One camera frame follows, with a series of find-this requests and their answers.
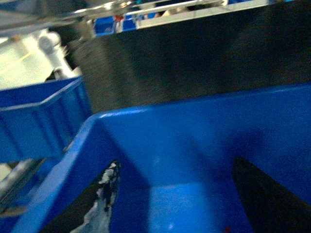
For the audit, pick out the black back panel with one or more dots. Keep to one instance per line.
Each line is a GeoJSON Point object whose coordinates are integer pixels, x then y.
{"type": "Point", "coordinates": [239, 50]}

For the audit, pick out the blue target bin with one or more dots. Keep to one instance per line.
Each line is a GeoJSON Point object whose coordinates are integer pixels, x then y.
{"type": "Point", "coordinates": [176, 160]}

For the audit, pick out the white-worn left gripper left finger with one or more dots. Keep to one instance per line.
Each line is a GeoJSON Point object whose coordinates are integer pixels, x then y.
{"type": "Point", "coordinates": [91, 211]}

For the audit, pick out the blue neighbour bin left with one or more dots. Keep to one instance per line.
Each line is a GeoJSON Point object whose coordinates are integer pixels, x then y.
{"type": "Point", "coordinates": [41, 120]}

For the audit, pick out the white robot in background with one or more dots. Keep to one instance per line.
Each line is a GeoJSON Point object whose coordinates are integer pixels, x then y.
{"type": "Point", "coordinates": [51, 45]}

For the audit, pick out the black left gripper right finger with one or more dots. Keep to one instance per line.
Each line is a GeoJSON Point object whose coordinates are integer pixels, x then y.
{"type": "Point", "coordinates": [269, 206]}

